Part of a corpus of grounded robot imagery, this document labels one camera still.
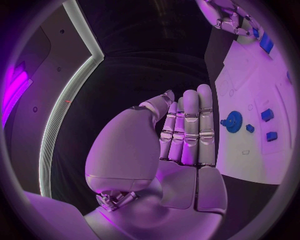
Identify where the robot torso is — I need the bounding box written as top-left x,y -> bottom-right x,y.
3,0 -> 105,199

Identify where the glowing light bar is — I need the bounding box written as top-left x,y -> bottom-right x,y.
1,61 -> 34,129

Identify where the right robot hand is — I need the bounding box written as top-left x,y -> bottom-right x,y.
195,0 -> 265,42

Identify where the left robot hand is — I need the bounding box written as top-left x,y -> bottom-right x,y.
83,83 -> 229,240

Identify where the blue gear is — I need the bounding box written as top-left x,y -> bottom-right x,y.
219,110 -> 244,134

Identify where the white task board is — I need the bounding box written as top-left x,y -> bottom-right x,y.
214,17 -> 299,186

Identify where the large blue block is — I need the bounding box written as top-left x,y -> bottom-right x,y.
258,30 -> 275,55

